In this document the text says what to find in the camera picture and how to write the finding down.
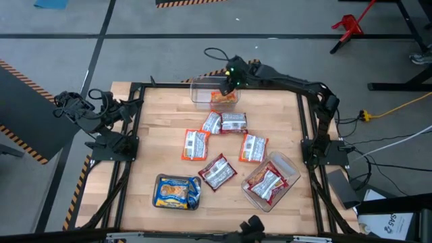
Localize yellow extension cord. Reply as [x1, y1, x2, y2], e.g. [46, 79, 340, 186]
[359, 91, 432, 122]

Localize blue ramen pack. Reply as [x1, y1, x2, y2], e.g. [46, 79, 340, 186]
[185, 175, 202, 209]
[154, 177, 192, 209]

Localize black neighbouring table legs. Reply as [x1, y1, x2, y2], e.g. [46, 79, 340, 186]
[367, 0, 432, 92]

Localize person's shoe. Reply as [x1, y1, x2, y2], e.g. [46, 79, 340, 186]
[409, 50, 432, 65]

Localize white floor cable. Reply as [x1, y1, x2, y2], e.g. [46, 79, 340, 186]
[350, 125, 432, 162]

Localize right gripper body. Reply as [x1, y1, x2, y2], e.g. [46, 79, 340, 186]
[225, 55, 252, 87]

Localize black aluminium table frame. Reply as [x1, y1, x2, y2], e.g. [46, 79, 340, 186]
[76, 80, 360, 243]

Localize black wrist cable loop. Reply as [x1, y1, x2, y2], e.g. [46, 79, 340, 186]
[203, 47, 234, 63]

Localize red metal floor stand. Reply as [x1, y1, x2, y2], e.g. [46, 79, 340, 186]
[329, 0, 378, 55]

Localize white printed box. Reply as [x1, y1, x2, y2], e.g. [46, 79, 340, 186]
[356, 188, 414, 241]

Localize blue floor mat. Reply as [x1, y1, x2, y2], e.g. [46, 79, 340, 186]
[32, 0, 70, 10]

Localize smoky dark plastic bin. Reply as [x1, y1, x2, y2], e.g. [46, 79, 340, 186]
[151, 173, 203, 211]

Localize red roast beef ramen pack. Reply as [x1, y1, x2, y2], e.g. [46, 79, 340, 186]
[248, 168, 290, 206]
[197, 153, 238, 192]
[246, 161, 283, 190]
[220, 112, 249, 135]

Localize clear rectangular plastic bin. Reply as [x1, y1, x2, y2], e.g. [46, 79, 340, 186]
[190, 76, 241, 111]

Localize clear rounded plastic bin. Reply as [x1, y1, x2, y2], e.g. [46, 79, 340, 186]
[240, 151, 302, 213]

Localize black hazard-striped floor mat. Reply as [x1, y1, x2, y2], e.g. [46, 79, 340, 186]
[181, 59, 261, 84]
[155, 0, 227, 9]
[0, 59, 84, 165]

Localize orange chicken ramen pack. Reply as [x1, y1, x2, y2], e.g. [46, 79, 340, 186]
[201, 109, 223, 135]
[181, 129, 212, 161]
[209, 90, 238, 104]
[238, 133, 270, 163]

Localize dark grey flat box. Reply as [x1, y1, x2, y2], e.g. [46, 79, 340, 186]
[326, 168, 362, 210]

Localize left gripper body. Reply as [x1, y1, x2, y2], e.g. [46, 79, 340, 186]
[113, 99, 135, 122]

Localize black table-level camera mount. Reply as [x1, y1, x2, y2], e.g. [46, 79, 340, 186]
[238, 215, 267, 237]

